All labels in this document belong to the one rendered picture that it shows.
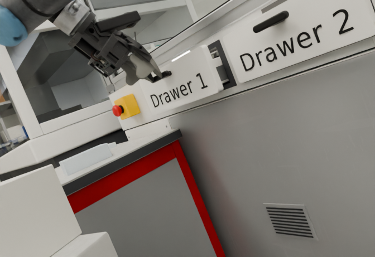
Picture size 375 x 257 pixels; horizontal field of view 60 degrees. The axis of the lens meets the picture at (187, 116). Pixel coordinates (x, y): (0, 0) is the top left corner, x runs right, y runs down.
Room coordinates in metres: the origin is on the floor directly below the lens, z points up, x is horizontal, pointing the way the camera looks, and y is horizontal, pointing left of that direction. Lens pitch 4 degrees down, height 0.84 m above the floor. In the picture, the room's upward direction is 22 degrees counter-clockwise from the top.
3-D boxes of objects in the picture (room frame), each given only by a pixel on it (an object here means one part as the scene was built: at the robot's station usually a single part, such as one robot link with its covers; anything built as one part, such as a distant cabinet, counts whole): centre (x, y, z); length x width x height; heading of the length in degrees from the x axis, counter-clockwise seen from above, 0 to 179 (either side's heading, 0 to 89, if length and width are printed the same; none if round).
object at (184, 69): (0.83, 0.00, 0.87); 0.29 x 0.02 x 0.11; 38
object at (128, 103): (1.10, 0.18, 0.88); 0.07 x 0.05 x 0.07; 38
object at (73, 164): (0.89, 0.30, 0.78); 0.12 x 0.08 x 0.04; 118
